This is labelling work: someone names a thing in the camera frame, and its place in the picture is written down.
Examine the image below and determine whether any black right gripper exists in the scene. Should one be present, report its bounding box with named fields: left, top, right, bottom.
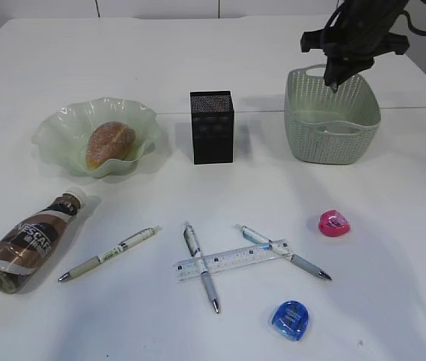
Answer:
left=301, top=11, right=409, bottom=91

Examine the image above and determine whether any sugared bread roll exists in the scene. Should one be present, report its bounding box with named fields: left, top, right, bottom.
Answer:
left=86, top=121, right=136, bottom=169

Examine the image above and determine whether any brown Nescafe coffee bottle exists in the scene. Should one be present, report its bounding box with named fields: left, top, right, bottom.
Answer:
left=0, top=187, right=86, bottom=294

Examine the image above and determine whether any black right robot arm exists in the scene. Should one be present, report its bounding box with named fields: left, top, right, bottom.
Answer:
left=300, top=0, right=409, bottom=92

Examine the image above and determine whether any green woven plastic basket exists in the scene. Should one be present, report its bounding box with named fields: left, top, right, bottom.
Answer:
left=284, top=65, right=381, bottom=165

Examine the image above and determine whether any black mesh pen holder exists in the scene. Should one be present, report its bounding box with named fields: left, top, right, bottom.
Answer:
left=189, top=91, right=234, bottom=165

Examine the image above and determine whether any pink pencil sharpener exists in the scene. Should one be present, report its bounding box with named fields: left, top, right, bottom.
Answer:
left=318, top=210, right=351, bottom=237

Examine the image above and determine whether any grey pen on right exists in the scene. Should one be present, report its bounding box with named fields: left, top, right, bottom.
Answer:
left=235, top=223, right=332, bottom=281

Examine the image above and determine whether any grey pen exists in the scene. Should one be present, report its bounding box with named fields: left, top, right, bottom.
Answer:
left=235, top=223, right=332, bottom=281
left=183, top=222, right=220, bottom=314

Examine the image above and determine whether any grey pen in middle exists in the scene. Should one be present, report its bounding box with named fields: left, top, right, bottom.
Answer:
left=183, top=222, right=220, bottom=314

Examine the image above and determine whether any blue pencil sharpener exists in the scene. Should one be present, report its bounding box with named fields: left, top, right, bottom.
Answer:
left=271, top=300, right=309, bottom=338

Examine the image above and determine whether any cream pen on left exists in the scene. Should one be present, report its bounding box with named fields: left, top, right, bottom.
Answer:
left=57, top=226, right=162, bottom=283

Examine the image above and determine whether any green wavy glass plate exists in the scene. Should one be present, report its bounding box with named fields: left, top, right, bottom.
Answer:
left=32, top=97, right=162, bottom=178

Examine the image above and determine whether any clear plastic ruler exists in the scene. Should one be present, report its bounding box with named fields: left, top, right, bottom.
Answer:
left=173, top=242, right=293, bottom=281

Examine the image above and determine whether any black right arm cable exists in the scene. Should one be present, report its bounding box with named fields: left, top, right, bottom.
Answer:
left=319, top=0, right=426, bottom=50

